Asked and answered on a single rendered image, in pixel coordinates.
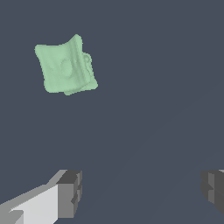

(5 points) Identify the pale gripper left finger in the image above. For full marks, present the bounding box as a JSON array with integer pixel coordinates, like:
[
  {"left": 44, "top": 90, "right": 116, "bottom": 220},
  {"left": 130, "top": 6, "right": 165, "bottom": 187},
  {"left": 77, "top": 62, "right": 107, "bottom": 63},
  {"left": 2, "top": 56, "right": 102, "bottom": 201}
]
[{"left": 0, "top": 169, "right": 83, "bottom": 224}]

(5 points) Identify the light green crumpled cloth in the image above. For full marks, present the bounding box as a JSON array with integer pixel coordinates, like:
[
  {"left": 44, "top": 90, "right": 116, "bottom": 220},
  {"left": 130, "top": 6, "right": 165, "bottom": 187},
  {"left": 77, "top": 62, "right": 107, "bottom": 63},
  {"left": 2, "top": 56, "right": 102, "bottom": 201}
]
[{"left": 33, "top": 33, "right": 99, "bottom": 97}]

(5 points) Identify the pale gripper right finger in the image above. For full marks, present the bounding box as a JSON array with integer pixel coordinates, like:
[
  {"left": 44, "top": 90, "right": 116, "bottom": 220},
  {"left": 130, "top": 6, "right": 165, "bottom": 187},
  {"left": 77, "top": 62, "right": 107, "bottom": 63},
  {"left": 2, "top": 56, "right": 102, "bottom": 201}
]
[{"left": 199, "top": 169, "right": 224, "bottom": 216}]

